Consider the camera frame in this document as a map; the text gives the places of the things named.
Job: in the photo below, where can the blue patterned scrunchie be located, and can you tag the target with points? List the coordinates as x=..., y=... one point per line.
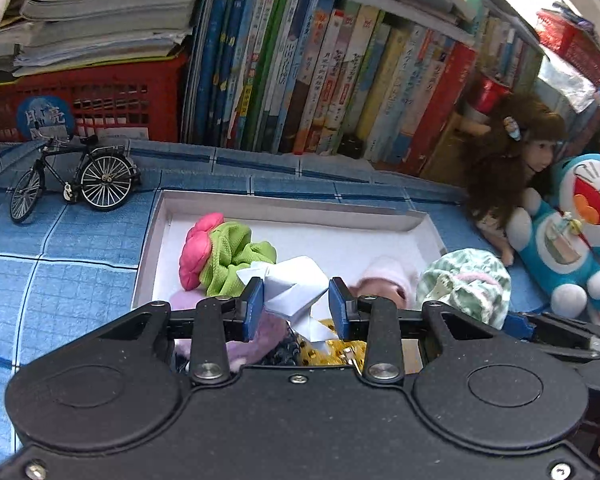
x=285, y=352

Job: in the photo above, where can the blue cat plush toy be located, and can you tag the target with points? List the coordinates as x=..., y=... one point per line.
x=560, y=240

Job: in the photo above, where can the green striped soft bonnet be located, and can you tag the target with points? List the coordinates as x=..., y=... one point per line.
x=465, y=280

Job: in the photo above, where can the large red plastic basket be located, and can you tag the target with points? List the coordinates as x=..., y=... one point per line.
x=130, y=100

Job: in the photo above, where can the white shallow cardboard box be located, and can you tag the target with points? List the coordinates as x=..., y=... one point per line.
x=330, y=235

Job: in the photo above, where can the brown haired doll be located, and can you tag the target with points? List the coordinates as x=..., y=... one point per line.
x=505, y=160

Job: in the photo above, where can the red can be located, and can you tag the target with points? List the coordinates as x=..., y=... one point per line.
x=490, y=95

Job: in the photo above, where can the blue checked tablecloth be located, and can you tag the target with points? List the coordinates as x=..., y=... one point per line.
x=80, y=260

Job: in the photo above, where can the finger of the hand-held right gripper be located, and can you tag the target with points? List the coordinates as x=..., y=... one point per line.
x=521, y=324
x=565, y=352

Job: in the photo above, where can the small red plastic basket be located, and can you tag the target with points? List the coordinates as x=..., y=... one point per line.
x=575, y=40

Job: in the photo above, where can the stack of lying books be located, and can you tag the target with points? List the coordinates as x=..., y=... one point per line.
x=105, y=10

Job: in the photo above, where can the lilac scrunchie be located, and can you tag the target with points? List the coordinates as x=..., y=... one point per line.
x=260, y=340

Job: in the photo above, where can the clear plastic bag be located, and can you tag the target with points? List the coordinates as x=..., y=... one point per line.
x=567, y=82

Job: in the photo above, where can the miniature black bicycle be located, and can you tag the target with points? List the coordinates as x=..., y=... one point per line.
x=100, y=180

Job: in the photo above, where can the white paper figure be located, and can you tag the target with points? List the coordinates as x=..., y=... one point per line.
x=290, y=285

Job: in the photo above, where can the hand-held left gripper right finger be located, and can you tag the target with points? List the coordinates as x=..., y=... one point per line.
x=337, y=310

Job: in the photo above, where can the pink and green scrunchie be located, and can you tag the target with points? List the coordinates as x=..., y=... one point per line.
x=220, y=255

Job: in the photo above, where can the row of standing books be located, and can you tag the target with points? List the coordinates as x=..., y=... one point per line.
x=330, y=60

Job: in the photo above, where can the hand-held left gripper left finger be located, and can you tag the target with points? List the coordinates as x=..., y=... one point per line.
x=254, y=310

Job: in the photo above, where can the yellow patterned scrunchie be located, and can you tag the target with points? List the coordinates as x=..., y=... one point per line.
x=330, y=352

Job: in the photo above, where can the pale pink soft hat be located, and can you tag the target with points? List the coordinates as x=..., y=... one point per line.
x=390, y=275

